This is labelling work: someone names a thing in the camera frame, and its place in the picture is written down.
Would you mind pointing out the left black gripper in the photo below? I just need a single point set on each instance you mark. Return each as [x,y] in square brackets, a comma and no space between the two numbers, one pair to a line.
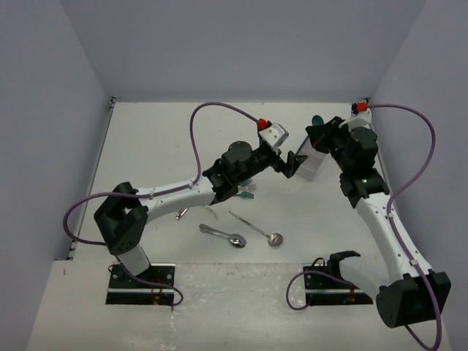
[292,164]

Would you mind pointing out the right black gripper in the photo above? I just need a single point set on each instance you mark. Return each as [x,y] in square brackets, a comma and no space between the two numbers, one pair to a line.
[320,134]

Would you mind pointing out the white three-compartment container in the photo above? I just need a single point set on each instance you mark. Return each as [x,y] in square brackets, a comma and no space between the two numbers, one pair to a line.
[310,167]

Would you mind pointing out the teal plastic spoon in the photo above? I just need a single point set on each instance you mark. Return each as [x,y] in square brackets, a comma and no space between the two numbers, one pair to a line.
[317,121]

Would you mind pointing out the long silver spoon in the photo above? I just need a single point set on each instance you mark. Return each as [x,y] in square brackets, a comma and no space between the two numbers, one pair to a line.
[273,239]

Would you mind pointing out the short silver spoon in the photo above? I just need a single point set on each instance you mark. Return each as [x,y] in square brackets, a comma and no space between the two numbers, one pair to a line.
[236,240]

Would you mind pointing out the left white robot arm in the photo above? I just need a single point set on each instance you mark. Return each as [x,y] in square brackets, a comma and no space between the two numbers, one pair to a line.
[122,217]

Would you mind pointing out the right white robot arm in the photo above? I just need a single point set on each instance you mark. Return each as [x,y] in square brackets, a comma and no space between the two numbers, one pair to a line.
[410,291]

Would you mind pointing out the silver knife bundle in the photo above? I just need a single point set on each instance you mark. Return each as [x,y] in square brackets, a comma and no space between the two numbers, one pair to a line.
[181,213]

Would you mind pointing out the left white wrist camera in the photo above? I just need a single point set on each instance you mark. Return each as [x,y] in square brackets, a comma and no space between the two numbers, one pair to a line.
[274,134]

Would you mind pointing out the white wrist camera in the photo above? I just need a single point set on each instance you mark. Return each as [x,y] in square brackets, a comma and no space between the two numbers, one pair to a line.
[274,134]
[360,116]

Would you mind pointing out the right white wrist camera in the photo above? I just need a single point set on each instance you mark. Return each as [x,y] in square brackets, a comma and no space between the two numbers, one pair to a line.
[360,116]

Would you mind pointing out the silver fork curved handle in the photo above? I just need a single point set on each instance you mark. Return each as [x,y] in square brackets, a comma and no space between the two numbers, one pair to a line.
[212,212]

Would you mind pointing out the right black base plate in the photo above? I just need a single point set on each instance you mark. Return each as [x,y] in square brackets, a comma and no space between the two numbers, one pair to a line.
[322,291]

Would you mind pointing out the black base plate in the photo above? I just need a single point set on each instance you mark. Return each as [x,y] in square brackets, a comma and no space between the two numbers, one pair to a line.
[123,290]
[322,291]

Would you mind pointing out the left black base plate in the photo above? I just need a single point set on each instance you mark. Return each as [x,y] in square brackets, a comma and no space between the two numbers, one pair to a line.
[123,290]

